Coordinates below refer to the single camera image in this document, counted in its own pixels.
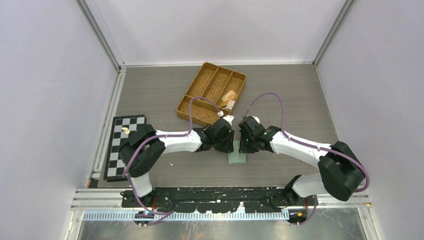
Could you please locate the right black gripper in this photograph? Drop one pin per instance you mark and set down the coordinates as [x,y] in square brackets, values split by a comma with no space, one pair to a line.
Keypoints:
[243,148]

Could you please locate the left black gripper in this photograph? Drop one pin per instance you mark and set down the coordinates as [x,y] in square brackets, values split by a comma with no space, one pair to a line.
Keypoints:
[227,147]

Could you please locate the green card holder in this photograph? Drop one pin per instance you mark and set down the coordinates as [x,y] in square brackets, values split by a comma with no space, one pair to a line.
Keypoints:
[235,157]

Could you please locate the gold VIP card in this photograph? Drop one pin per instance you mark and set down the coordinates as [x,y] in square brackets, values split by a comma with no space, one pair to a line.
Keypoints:
[230,96]

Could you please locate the woven wicker divided tray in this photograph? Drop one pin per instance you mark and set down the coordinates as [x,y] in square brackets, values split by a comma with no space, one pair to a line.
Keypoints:
[209,86]

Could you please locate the stack of cards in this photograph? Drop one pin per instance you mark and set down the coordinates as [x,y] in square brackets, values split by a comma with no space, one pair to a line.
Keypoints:
[227,105]

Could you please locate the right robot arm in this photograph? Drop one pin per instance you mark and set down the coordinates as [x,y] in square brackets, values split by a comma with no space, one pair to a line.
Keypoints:
[340,172]

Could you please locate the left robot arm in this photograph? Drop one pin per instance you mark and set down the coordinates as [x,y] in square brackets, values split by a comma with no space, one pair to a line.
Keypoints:
[144,146]

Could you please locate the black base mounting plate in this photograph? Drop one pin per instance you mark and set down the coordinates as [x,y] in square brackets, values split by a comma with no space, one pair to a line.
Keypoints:
[216,200]

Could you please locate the cream chess piece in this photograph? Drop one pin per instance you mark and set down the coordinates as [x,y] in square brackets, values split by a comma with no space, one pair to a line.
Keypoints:
[126,130]

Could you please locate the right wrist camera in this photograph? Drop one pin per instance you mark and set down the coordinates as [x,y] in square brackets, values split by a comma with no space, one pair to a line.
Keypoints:
[252,119]

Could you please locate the aluminium front rail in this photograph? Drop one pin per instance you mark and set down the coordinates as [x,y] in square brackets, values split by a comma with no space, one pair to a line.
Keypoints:
[100,199]

